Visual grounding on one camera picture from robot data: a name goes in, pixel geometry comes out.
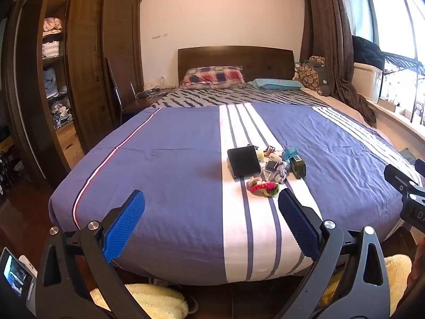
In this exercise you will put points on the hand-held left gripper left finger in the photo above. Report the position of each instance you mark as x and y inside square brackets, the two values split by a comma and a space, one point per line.
[128, 224]

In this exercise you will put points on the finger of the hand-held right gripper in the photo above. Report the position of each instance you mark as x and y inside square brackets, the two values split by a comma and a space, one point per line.
[398, 176]
[420, 166]

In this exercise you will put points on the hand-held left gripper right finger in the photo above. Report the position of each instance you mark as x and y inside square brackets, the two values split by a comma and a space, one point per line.
[297, 224]

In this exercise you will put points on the pink green knitted band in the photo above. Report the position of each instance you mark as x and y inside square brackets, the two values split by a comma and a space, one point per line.
[260, 186]

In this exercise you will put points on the green small box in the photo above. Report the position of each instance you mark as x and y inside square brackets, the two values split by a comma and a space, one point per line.
[298, 166]

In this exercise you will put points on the teal plastic packet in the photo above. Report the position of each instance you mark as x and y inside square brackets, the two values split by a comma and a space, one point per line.
[290, 153]

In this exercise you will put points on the yellow plastic bottle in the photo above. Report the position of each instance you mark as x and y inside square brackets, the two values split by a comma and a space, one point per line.
[260, 156]

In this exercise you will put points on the black square box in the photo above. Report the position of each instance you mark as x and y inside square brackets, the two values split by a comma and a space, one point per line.
[244, 161]

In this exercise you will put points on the small figurine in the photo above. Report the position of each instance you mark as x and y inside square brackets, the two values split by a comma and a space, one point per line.
[420, 109]

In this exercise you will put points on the blue white striped blanket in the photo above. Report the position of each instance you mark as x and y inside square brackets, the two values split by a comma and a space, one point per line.
[166, 179]

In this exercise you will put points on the white storage box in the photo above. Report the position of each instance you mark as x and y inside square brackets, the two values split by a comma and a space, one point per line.
[367, 81]

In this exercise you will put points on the dark wooden nightstand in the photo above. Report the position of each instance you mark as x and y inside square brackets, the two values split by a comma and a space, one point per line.
[136, 106]

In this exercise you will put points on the smartphone with lit screen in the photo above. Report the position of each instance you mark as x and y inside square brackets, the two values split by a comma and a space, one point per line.
[15, 274]

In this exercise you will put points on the black padded jacket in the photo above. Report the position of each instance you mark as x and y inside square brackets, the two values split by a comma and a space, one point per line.
[367, 50]

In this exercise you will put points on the patterned blue clothes pile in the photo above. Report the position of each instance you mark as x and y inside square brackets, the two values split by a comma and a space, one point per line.
[60, 114]

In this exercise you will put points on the patterned cushion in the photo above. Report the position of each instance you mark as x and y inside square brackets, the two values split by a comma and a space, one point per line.
[310, 74]

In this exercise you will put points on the folded black chair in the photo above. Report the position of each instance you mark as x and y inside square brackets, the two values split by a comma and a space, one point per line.
[114, 89]

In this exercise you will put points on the teal pillow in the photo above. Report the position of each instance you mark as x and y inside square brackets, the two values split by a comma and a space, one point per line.
[275, 83]

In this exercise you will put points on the grey zigzag bed sheet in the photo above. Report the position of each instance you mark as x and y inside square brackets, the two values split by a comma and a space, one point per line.
[215, 97]

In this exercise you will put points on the brown curtain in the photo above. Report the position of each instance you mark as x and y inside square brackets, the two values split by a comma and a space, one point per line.
[328, 40]

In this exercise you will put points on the light blue folded clothes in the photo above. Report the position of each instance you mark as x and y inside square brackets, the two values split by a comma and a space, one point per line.
[54, 83]

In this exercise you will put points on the window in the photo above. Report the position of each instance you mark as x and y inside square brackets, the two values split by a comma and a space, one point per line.
[388, 10]

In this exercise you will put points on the plaid pillow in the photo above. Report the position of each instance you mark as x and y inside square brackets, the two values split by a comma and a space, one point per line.
[212, 76]

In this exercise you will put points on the dark wooden wardrobe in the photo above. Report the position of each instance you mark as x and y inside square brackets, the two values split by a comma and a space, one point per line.
[89, 56]

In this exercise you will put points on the dark wooden headboard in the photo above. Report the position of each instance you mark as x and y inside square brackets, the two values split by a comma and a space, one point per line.
[232, 56]

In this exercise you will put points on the white striped folded clothes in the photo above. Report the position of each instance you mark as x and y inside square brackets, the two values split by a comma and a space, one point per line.
[50, 49]

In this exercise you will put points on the pink folded clothes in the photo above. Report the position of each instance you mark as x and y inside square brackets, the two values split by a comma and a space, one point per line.
[52, 25]

